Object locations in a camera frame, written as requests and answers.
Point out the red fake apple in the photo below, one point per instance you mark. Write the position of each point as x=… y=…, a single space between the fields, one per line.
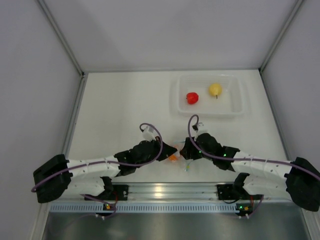
x=192 y=98

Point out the orange fake fruit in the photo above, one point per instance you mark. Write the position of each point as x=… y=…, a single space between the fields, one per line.
x=173 y=157

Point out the clear zip top bag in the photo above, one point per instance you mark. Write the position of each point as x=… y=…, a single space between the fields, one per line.
x=182 y=163

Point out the yellow fake fruit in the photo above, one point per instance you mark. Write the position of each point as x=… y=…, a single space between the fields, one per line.
x=215 y=90

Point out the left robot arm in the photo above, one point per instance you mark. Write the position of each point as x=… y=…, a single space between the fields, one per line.
x=92 y=178

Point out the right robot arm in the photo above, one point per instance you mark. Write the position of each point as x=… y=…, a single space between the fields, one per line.
x=298 y=180

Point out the clear plastic basket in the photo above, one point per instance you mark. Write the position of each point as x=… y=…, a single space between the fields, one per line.
x=231 y=103

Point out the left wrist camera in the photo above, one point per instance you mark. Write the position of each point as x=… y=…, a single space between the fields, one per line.
x=148 y=133

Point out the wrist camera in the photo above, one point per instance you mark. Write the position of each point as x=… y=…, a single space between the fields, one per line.
x=148 y=133
x=199 y=128

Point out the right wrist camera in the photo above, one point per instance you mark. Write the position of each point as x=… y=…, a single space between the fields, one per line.
x=199 y=128

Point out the aluminium mounting rail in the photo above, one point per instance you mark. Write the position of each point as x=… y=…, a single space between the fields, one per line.
x=165 y=192

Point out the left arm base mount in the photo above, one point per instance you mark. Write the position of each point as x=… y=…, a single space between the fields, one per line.
x=119 y=193

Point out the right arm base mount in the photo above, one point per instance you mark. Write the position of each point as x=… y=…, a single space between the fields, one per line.
x=226 y=192

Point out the slotted cable duct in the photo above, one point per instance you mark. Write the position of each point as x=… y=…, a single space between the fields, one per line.
x=129 y=207

